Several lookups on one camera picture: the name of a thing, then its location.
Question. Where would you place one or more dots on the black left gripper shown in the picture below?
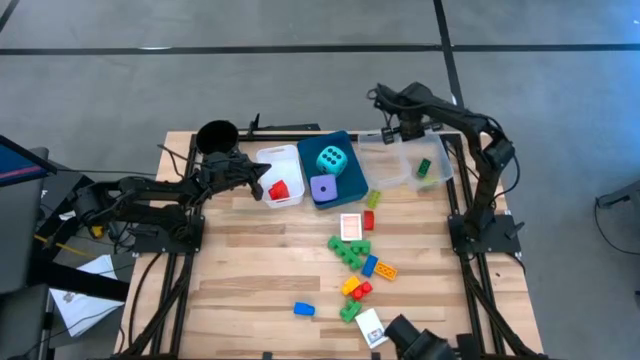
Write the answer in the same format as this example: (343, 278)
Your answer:
(227, 172)

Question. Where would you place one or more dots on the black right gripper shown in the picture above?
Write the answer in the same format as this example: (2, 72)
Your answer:
(412, 126)

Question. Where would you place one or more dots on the large red toy brick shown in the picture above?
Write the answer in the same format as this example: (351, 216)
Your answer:
(278, 191)

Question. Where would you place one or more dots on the white plastic bin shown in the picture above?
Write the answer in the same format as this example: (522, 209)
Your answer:
(285, 165)

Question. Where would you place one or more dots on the dark green toy brick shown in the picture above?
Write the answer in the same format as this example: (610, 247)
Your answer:
(424, 168)

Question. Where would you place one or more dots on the small lime toy brick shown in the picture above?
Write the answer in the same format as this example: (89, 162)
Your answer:
(430, 182)

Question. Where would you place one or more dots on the purple foam die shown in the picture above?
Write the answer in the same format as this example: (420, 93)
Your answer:
(324, 188)

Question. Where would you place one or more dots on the lime green toy brick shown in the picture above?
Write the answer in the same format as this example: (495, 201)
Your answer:
(374, 199)

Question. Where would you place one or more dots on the teal foam die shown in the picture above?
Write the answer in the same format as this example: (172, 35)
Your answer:
(331, 160)

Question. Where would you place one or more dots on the teal plastic bin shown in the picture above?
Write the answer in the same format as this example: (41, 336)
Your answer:
(352, 185)

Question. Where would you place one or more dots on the small red toy brick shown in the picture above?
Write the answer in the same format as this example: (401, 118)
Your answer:
(368, 220)

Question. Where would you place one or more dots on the green stepped toy brick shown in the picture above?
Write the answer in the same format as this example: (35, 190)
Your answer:
(361, 247)
(350, 311)

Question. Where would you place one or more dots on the small rounded blue brick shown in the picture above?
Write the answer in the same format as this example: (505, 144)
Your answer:
(304, 309)

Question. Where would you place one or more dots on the yellow toy brick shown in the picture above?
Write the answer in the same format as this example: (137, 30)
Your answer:
(350, 285)

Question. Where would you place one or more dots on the blue toy brick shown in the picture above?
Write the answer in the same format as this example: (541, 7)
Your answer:
(369, 265)

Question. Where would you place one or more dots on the orange toy brick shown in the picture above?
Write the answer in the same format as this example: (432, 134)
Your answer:
(385, 270)

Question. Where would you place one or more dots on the red studded toy brick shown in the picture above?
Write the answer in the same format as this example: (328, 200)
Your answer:
(361, 291)

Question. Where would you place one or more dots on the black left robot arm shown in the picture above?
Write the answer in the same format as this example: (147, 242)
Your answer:
(145, 195)

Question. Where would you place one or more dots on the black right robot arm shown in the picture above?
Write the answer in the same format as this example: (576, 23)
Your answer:
(480, 150)

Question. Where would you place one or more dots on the black cup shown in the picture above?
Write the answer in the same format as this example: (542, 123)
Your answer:
(217, 137)

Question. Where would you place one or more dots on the yellow black tool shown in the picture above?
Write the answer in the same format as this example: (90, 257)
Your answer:
(96, 231)

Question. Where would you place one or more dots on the white card with picture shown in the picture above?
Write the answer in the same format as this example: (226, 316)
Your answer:
(371, 328)

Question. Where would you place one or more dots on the black support beam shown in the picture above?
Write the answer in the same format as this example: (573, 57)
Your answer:
(80, 282)

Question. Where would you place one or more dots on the white papers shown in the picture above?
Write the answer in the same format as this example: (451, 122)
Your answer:
(82, 300)

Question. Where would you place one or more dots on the black stand leg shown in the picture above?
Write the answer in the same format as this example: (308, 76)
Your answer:
(617, 197)

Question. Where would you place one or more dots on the blue screen monitor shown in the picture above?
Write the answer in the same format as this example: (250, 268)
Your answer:
(20, 162)

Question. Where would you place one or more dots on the grey cabinet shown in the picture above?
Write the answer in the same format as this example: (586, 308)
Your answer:
(15, 235)

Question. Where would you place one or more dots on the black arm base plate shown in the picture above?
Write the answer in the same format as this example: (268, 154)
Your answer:
(150, 242)
(500, 240)

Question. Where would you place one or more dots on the black table frame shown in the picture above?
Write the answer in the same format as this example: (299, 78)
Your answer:
(477, 300)

